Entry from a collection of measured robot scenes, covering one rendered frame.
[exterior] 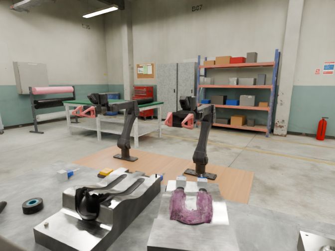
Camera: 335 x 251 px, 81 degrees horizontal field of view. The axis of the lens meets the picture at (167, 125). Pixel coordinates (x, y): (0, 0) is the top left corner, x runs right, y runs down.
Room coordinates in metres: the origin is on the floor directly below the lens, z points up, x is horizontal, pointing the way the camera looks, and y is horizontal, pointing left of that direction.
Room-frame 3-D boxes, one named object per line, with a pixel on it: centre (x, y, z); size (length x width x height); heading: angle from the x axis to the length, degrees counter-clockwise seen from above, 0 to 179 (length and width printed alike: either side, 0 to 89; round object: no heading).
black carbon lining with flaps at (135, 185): (0.80, 0.24, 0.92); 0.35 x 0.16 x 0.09; 155
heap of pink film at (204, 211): (0.72, -0.10, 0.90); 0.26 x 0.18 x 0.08; 172
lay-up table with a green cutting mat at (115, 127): (5.01, 1.42, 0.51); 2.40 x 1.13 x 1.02; 61
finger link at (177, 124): (0.86, -0.02, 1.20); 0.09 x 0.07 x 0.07; 152
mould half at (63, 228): (0.79, 0.26, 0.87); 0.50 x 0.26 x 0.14; 155
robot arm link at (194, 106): (1.00, -0.13, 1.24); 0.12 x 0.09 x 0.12; 152
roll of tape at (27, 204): (0.81, 0.61, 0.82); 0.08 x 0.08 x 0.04
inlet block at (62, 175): (1.12, 0.60, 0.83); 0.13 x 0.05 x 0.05; 147
